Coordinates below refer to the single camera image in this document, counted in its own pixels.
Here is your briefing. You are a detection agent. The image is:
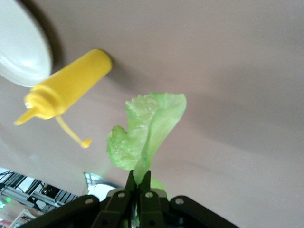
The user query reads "yellow mustard squeeze bottle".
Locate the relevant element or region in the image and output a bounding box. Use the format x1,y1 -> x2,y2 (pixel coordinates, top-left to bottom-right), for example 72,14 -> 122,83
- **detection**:
13,49 -> 113,149

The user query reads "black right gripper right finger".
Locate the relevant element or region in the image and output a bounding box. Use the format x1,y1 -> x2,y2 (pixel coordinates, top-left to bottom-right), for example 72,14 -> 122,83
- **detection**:
139,170 -> 239,228

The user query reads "beige plate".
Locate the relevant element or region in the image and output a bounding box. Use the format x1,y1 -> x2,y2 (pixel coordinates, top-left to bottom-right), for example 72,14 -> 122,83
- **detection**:
0,0 -> 53,88

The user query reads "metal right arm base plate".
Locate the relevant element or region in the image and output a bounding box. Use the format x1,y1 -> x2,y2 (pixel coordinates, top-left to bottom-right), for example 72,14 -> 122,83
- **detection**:
83,172 -> 119,190

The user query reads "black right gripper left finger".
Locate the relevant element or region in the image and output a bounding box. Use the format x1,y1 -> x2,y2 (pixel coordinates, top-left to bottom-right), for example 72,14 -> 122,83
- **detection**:
20,170 -> 137,228

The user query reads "green lettuce leaf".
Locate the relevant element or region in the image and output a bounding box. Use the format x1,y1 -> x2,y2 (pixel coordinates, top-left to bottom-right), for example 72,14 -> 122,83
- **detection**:
106,92 -> 187,199

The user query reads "grey aluminium frame rack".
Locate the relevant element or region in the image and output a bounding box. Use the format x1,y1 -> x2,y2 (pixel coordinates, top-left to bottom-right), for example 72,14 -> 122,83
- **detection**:
0,167 -> 81,220

